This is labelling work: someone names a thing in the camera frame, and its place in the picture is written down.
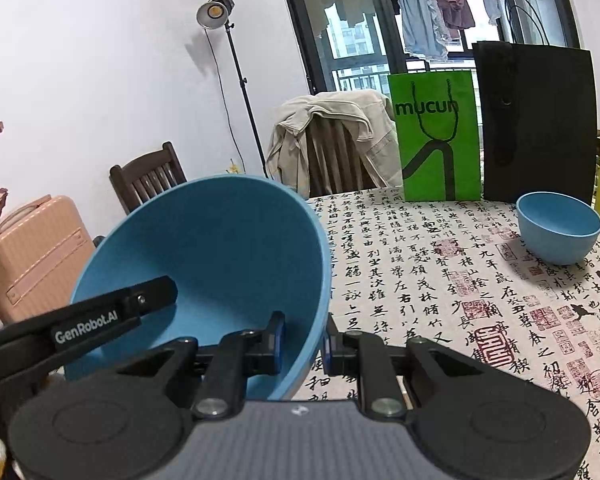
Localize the black framed glass door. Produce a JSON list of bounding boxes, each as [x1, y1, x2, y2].
[[275, 0, 581, 106]]

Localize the pink hard suitcase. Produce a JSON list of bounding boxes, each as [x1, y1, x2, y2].
[[0, 195, 97, 323]]

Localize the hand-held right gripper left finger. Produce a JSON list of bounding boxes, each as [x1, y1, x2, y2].
[[114, 311, 287, 420]]

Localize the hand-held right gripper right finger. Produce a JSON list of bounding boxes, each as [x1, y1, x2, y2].
[[324, 314, 486, 420]]

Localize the dark wooden chair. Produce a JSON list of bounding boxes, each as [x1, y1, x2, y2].
[[306, 115, 376, 198], [109, 141, 188, 216]]

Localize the green paper bag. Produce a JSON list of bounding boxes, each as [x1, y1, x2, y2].
[[387, 70, 482, 202]]

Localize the light blue hanging garment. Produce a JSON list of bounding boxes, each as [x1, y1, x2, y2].
[[392, 0, 450, 60]]

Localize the black paper bag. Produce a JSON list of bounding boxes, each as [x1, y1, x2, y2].
[[472, 0, 597, 206]]

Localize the calligraphy print tablecloth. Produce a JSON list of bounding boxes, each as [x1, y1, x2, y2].
[[280, 187, 600, 480]]

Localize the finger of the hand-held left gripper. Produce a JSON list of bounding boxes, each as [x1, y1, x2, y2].
[[124, 275, 177, 319]]

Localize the blue bowl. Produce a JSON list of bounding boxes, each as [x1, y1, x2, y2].
[[516, 191, 600, 266], [64, 175, 332, 402]]

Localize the studio light on stand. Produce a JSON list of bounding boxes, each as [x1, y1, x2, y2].
[[196, 0, 271, 178]]

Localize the beige jacket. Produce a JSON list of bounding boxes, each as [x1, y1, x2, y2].
[[265, 91, 401, 196]]

